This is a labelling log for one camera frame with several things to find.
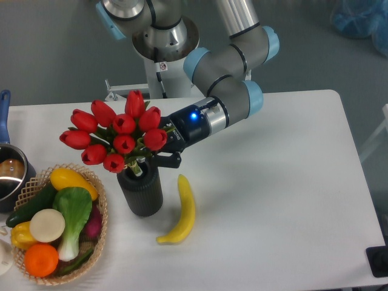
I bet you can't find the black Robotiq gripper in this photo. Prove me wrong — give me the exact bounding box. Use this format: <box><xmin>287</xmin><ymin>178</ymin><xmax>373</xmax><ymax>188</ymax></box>
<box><xmin>136</xmin><ymin>105</ymin><xmax>210</xmax><ymax>169</ymax></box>

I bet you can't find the red tulip bouquet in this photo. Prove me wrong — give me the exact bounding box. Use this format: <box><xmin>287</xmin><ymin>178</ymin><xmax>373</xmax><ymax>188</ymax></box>
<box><xmin>59</xmin><ymin>90</ymin><xmax>175</xmax><ymax>177</ymax></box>

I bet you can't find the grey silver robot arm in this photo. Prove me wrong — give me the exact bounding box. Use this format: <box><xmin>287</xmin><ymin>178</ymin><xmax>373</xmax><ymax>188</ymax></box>
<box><xmin>96</xmin><ymin>1</ymin><xmax>279</xmax><ymax>168</ymax></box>

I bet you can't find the dark grey ribbed vase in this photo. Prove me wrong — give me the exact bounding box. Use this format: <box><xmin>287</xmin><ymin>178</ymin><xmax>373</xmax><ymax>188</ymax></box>
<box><xmin>117</xmin><ymin>161</ymin><xmax>163</xmax><ymax>217</ymax></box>

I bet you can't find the yellow banana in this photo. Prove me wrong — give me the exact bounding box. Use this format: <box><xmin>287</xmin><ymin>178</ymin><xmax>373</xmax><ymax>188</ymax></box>
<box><xmin>156</xmin><ymin>174</ymin><xmax>196</xmax><ymax>244</ymax></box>

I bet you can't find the green bok choy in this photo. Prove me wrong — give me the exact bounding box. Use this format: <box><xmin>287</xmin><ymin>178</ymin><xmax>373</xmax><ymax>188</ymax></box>
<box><xmin>53</xmin><ymin>187</ymin><xmax>92</xmax><ymax>261</ymax></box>

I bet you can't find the purple red sweet potato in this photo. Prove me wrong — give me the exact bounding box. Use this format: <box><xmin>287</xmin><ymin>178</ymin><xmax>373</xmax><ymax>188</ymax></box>
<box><xmin>83</xmin><ymin>204</ymin><xmax>102</xmax><ymax>239</ymax></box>

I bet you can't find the yellow squash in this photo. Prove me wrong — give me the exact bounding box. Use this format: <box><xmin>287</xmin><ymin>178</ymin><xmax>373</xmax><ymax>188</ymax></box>
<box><xmin>50</xmin><ymin>167</ymin><xmax>98</xmax><ymax>201</ymax></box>

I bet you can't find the woven wicker basket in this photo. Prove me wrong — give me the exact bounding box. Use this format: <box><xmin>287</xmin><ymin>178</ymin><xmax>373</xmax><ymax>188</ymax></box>
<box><xmin>12</xmin><ymin>164</ymin><xmax>108</xmax><ymax>286</ymax></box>

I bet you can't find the dark green cucumber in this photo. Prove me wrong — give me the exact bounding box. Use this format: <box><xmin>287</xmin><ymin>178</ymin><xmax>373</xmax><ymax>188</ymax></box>
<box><xmin>5</xmin><ymin>182</ymin><xmax>57</xmax><ymax>228</ymax></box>

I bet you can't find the green chili pepper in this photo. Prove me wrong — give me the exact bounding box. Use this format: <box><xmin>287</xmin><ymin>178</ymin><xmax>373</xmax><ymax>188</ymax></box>
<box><xmin>57</xmin><ymin>248</ymin><xmax>94</xmax><ymax>276</ymax></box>

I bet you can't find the blue saucepan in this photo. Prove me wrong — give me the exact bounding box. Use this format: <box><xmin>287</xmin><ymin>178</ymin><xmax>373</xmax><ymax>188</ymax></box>
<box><xmin>1</xmin><ymin>90</ymin><xmax>36</xmax><ymax>213</ymax></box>

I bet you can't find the orange mandarin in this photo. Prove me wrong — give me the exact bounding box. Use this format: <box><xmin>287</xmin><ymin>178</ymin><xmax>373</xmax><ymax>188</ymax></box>
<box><xmin>24</xmin><ymin>243</ymin><xmax>59</xmax><ymax>277</ymax></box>

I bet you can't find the yellow bell pepper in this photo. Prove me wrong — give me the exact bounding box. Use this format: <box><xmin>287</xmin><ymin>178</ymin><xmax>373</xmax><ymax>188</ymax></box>
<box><xmin>11</xmin><ymin>221</ymin><xmax>38</xmax><ymax>250</ymax></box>

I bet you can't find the white garlic piece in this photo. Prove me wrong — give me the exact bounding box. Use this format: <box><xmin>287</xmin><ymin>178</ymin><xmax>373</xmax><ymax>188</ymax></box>
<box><xmin>0</xmin><ymin>226</ymin><xmax>8</xmax><ymax>236</ymax></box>

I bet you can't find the white round object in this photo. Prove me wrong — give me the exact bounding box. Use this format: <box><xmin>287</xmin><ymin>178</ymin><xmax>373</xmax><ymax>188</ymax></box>
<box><xmin>0</xmin><ymin>240</ymin><xmax>13</xmax><ymax>276</ymax></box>

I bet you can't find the black device at edge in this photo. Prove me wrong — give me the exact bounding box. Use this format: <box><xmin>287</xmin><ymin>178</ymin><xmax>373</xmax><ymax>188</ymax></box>
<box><xmin>366</xmin><ymin>246</ymin><xmax>387</xmax><ymax>278</ymax></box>

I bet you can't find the blue plastic bag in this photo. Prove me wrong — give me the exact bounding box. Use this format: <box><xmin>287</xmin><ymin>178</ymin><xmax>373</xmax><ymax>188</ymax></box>
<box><xmin>330</xmin><ymin>1</ymin><xmax>387</xmax><ymax>56</ymax></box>

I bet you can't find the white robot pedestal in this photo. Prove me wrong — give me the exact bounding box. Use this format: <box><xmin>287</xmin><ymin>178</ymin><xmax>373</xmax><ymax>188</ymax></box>
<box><xmin>104</xmin><ymin>18</ymin><xmax>253</xmax><ymax>102</ymax></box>

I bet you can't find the white frame at right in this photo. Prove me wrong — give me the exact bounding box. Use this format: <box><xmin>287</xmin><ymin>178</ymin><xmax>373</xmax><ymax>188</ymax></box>
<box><xmin>359</xmin><ymin>104</ymin><xmax>387</xmax><ymax>163</ymax></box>

